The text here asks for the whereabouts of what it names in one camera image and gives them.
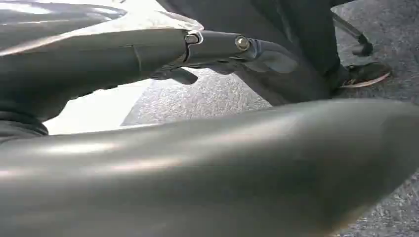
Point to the black chair leg with caster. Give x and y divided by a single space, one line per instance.
363 44

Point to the ribbed grey left arm sleeve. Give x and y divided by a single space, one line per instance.
18 127

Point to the person's dark shoe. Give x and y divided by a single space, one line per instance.
366 73

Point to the person's leg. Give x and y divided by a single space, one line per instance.
294 23

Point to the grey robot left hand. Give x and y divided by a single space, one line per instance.
209 170

